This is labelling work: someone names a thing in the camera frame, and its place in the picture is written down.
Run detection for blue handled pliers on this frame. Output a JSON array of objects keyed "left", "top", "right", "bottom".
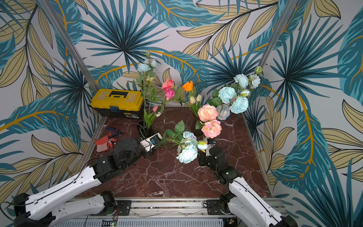
[{"left": 105, "top": 127, "right": 121, "bottom": 138}]

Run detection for black ceramic vase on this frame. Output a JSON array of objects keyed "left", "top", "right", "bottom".
[{"left": 137, "top": 121, "right": 155, "bottom": 140}]

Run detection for cream rose stem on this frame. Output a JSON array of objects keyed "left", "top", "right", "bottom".
[{"left": 137, "top": 51, "right": 159, "bottom": 131}]

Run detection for cream tulip stems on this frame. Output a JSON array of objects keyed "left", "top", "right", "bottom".
[{"left": 188, "top": 94, "right": 202, "bottom": 118}]

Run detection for orange rose stem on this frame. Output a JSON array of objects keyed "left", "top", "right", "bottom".
[{"left": 182, "top": 81, "right": 194, "bottom": 96}]

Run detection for left aluminium frame post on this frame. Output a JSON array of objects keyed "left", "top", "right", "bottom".
[{"left": 38, "top": 0, "right": 99, "bottom": 93}]

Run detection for lavender white rose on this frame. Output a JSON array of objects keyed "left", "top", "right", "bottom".
[{"left": 216, "top": 104, "right": 230, "bottom": 121}]

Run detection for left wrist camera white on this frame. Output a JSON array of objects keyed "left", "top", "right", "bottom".
[{"left": 140, "top": 133, "right": 162, "bottom": 152}]

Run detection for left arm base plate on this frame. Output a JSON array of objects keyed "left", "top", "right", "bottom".
[{"left": 99, "top": 200, "right": 131, "bottom": 216}]

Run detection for aluminium frame post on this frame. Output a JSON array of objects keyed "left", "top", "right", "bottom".
[
  {"left": 259, "top": 0, "right": 298, "bottom": 69},
  {"left": 38, "top": 0, "right": 99, "bottom": 93}
]

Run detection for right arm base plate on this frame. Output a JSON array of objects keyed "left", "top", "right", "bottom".
[{"left": 203, "top": 199, "right": 232, "bottom": 215}]

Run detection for pink peach peony stem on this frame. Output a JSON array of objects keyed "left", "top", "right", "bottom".
[{"left": 196, "top": 104, "right": 222, "bottom": 139}]

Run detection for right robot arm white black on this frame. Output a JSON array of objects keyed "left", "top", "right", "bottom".
[{"left": 200, "top": 144, "right": 297, "bottom": 227}]

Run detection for pink rose stem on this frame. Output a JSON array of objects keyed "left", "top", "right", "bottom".
[{"left": 151, "top": 79, "right": 181, "bottom": 117}]

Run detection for light blue peony bunch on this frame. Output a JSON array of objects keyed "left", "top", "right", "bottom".
[{"left": 208, "top": 66, "right": 262, "bottom": 114}]

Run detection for aluminium frame rail front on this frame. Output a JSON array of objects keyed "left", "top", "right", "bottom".
[{"left": 50, "top": 198, "right": 287, "bottom": 227}]

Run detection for yellow black toolbox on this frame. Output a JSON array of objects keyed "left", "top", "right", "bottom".
[{"left": 90, "top": 89, "right": 144, "bottom": 119}]

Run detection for right aluminium frame post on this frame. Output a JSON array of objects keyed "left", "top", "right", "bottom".
[{"left": 259, "top": 0, "right": 298, "bottom": 69}]

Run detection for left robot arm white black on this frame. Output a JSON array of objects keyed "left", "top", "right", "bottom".
[{"left": 13, "top": 133, "right": 162, "bottom": 227}]

